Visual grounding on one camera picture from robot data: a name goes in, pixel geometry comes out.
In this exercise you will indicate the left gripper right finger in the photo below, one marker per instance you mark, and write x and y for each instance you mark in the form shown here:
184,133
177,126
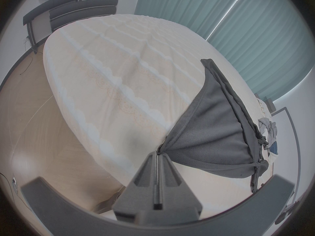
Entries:
174,190

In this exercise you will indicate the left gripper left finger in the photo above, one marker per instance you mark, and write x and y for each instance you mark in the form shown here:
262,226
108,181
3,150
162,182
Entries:
141,188

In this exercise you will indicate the black shorts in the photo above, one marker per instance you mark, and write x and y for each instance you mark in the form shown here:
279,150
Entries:
209,136

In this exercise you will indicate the pile of clothes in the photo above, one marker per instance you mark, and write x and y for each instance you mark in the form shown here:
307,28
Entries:
269,131

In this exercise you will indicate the bed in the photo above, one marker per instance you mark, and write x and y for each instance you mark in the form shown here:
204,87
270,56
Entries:
123,70

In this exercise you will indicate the white printed pillow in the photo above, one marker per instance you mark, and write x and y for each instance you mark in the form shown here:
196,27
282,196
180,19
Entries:
261,107

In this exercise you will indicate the grey bedside table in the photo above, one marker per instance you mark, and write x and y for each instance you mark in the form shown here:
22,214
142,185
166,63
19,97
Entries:
268,103

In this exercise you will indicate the blue-green curtain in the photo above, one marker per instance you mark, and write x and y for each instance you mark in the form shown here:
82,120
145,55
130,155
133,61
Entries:
177,6
265,45

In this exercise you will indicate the black chest of drawers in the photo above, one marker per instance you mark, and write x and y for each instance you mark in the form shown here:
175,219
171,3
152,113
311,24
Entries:
81,11

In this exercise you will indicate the black framed white cabinet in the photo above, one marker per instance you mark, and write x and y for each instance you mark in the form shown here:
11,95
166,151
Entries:
49,4

